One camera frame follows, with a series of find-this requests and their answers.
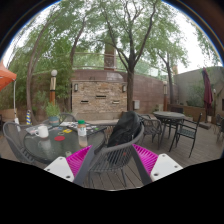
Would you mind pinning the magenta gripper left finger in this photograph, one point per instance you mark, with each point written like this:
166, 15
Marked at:
73, 167

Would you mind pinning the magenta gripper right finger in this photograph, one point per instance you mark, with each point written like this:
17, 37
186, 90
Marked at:
156, 166

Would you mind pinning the round glass patio table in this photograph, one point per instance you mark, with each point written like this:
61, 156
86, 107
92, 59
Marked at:
47, 150

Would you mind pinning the red round coaster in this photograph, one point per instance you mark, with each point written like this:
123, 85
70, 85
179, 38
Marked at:
59, 138

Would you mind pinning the yellow item on table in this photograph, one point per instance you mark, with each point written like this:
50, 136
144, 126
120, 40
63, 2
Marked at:
67, 131

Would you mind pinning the dark wicker chair middle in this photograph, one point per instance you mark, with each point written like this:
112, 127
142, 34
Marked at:
152, 126

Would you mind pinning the grey mesh patio chair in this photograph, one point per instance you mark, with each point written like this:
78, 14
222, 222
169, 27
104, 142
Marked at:
115, 158

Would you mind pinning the clear bottle green cap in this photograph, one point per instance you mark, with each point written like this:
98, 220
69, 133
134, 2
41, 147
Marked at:
82, 135

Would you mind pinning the white mug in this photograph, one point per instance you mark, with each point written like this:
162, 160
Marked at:
42, 131

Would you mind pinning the black metal chair right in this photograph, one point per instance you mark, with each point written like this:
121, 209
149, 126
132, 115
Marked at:
186, 128

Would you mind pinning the grey chair behind table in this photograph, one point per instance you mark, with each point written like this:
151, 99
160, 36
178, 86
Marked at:
66, 117

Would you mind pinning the black backpack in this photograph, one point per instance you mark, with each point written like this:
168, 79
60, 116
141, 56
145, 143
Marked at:
125, 130

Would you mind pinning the potted green plant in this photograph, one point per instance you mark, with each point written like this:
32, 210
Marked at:
53, 113

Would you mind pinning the grey chair at left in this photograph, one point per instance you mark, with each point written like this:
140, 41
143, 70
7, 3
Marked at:
15, 134

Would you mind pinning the closed maroon patio umbrella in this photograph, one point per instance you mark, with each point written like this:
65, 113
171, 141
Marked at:
208, 98

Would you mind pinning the orange canopy tent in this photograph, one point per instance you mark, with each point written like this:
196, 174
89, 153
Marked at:
6, 76

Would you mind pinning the globe lamp post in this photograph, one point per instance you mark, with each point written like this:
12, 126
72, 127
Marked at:
53, 86

